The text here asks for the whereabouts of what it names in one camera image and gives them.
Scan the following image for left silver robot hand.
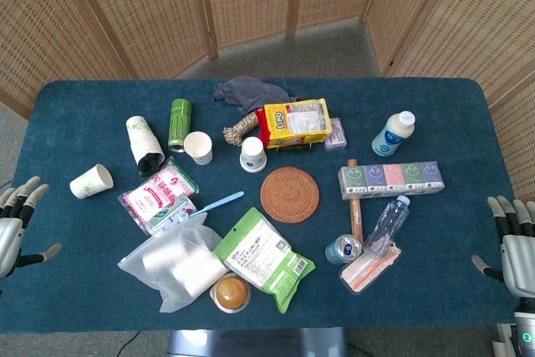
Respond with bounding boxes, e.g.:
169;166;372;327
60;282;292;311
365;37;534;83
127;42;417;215
0;176;63;281

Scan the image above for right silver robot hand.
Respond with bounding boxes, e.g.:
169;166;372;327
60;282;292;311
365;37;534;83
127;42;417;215
471;196;535;312

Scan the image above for plain white paper cup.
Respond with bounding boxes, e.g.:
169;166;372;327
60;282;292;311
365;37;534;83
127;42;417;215
183;131;214;166

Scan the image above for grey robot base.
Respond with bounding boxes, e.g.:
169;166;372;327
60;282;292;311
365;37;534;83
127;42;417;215
166;326;349;357

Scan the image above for green-print paper cup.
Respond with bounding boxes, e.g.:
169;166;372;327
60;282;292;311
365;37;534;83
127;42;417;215
69;163;115;200

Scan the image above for brown jelly cup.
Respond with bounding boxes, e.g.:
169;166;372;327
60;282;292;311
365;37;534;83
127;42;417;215
209;272;253;314

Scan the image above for round woven rattan coaster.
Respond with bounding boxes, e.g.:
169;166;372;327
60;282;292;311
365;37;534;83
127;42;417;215
259;166;321;224

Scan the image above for blue-print white paper cup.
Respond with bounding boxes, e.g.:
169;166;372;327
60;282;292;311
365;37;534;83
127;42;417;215
239;136;268;174

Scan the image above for white plastic equipment part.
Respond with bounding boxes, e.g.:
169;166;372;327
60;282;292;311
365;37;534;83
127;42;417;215
492;323;518;357

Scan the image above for clear plastic water bottle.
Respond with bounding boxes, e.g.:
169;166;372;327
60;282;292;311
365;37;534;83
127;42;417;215
363;194;412;258

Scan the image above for red white candy bag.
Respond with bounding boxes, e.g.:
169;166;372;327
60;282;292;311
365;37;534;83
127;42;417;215
116;156;200;236

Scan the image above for multicolour tissue multipack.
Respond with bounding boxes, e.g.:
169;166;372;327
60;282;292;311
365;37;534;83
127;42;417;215
337;160;446;201

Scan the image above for orange toothbrush blister pack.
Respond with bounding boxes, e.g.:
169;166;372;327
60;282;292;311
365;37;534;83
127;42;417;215
339;243;403;295

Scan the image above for dark blue table carpet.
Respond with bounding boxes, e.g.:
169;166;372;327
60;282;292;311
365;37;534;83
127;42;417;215
0;76;526;334

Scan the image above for green white small packet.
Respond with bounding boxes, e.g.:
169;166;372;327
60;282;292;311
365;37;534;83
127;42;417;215
147;196;198;237

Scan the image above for stack of printed paper cups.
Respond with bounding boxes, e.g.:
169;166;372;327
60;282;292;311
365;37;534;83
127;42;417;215
125;115;166;166

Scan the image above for frosted zip bag with rolls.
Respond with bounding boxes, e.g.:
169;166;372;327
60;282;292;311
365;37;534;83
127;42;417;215
116;212;229;314

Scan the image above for wooden stick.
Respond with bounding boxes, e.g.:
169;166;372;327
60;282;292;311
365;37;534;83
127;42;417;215
347;158;364;246

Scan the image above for white milk drink bottle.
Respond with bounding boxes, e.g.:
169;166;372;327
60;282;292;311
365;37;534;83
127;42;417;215
370;110;417;157

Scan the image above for blue drink can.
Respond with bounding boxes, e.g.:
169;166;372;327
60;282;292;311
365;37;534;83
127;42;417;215
324;232;364;266

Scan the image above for green drink can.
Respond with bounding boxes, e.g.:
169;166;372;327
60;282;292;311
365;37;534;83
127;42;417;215
168;98;193;154

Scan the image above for light blue toothbrush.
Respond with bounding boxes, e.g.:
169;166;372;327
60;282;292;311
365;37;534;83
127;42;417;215
189;190;246;221

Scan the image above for small clear plastic box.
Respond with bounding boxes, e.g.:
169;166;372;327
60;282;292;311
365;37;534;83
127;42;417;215
324;117;349;153

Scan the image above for green white snack pouch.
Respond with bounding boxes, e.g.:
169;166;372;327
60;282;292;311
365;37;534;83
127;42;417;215
213;207;317;314

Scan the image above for yellow snack bag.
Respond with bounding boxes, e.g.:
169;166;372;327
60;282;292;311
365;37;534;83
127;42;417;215
255;98;334;151

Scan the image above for woven wooden folding screen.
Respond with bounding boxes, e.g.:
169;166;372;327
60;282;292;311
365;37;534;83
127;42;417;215
0;0;535;199

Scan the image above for grey crumpled cloth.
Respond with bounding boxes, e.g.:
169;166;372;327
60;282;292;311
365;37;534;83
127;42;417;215
213;75;300;116

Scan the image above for black floor cable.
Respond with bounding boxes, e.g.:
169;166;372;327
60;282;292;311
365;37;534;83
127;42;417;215
120;330;142;357

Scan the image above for coiled beige rope bundle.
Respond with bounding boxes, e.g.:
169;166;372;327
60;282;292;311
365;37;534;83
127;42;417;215
222;110;262;147

